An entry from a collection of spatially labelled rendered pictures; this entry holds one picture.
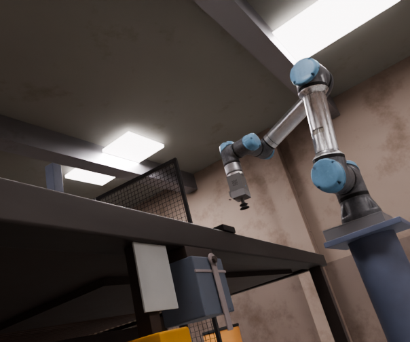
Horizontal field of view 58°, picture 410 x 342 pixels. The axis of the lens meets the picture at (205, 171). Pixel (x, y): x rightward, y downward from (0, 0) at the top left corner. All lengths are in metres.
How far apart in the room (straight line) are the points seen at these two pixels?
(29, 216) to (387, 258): 1.18
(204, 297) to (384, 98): 4.47
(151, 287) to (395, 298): 0.95
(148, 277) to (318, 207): 4.33
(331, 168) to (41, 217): 1.05
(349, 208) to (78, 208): 1.10
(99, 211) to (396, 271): 1.08
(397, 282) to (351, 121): 3.76
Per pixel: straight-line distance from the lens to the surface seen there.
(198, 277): 0.78
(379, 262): 1.44
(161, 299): 0.70
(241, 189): 1.61
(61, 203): 0.57
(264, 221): 5.20
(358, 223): 1.46
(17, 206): 0.52
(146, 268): 0.69
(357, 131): 4.98
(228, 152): 1.68
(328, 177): 1.38
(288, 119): 1.69
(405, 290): 1.44
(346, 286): 4.80
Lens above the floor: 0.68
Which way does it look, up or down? 23 degrees up
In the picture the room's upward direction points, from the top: 16 degrees counter-clockwise
